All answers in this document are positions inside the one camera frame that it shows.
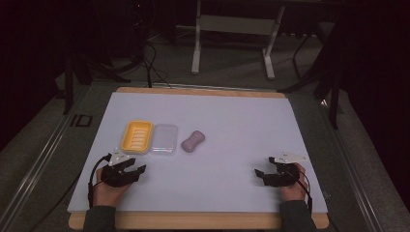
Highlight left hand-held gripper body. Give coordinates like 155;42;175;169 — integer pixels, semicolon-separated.
101;149;138;189

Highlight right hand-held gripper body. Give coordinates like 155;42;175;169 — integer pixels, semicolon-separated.
262;151;308;189

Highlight yellow soap dish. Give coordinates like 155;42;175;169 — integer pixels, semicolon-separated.
120;120;154;155

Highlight clear plastic soap dish tray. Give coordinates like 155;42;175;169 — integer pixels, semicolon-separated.
150;123;179;157

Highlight purple soap bar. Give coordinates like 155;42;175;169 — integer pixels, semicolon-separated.
180;130;206;154

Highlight person's left hand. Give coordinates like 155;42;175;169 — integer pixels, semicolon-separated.
93;167;131;208

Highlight person's right hand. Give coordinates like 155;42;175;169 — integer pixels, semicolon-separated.
278;162;309;202

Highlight white table mat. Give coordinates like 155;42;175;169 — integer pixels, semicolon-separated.
67;91;329;214

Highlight black metal stand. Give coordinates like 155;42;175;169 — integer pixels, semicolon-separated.
278;18;343;131
61;47;132;116

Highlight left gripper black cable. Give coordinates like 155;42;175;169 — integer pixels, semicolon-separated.
87;154;113;209

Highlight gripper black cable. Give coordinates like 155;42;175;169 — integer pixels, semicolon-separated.
287;169;314;217
87;154;113;209

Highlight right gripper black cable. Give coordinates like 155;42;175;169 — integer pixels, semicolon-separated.
287;169;314;217

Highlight metal floor rail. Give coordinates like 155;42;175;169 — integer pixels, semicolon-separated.
0;84;95;232
317;98;386;232

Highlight black floor cables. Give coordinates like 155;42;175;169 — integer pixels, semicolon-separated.
130;38;173;89

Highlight white metal desk frame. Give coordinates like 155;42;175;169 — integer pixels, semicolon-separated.
175;0;287;81

